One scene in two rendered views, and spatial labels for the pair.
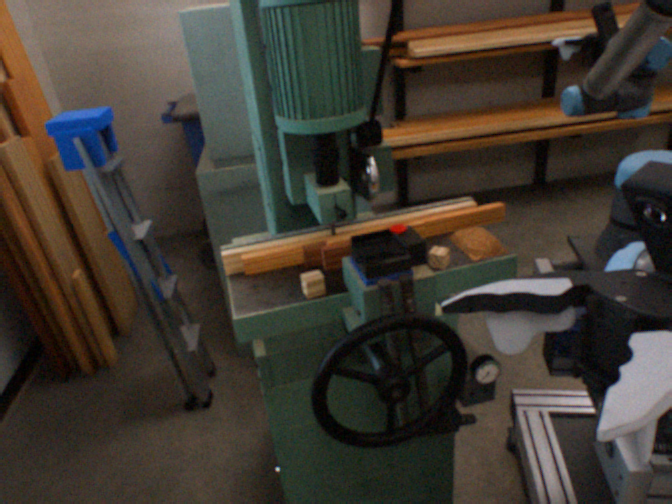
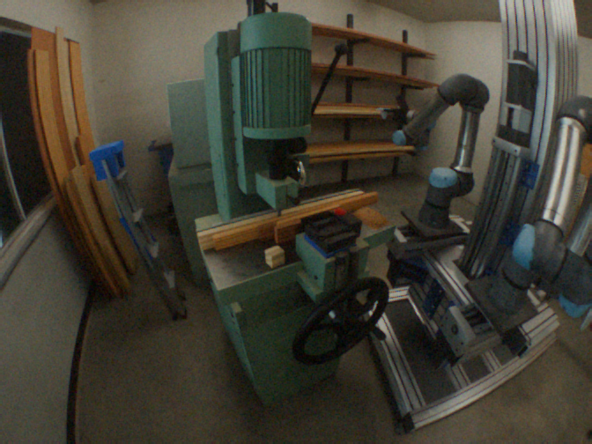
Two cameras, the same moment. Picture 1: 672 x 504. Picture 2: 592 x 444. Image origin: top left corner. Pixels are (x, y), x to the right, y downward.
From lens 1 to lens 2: 0.40 m
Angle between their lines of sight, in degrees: 16
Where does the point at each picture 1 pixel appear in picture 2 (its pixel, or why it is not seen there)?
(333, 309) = (291, 274)
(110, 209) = (120, 203)
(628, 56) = (430, 119)
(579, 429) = (394, 308)
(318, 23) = (290, 60)
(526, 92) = (336, 136)
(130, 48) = (136, 115)
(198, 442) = (184, 338)
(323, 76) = (290, 96)
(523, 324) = not seen: outside the picture
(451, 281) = not seen: hidden behind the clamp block
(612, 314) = not seen: outside the picture
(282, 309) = (254, 278)
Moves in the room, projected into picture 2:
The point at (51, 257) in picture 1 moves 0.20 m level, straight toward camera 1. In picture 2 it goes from (93, 233) to (97, 245)
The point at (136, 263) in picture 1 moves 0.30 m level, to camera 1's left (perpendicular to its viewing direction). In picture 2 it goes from (136, 237) to (91, 245)
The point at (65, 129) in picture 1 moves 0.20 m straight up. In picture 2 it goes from (99, 155) to (92, 114)
